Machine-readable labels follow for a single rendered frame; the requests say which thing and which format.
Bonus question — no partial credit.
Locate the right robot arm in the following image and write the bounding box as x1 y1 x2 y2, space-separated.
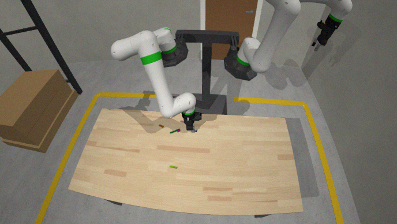
111 27 196 118

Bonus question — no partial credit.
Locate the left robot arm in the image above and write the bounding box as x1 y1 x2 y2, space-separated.
232 0 353 73

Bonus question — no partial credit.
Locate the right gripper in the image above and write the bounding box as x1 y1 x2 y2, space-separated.
182 112 202 133

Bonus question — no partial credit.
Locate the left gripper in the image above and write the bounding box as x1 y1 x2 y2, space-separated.
311 16 341 51

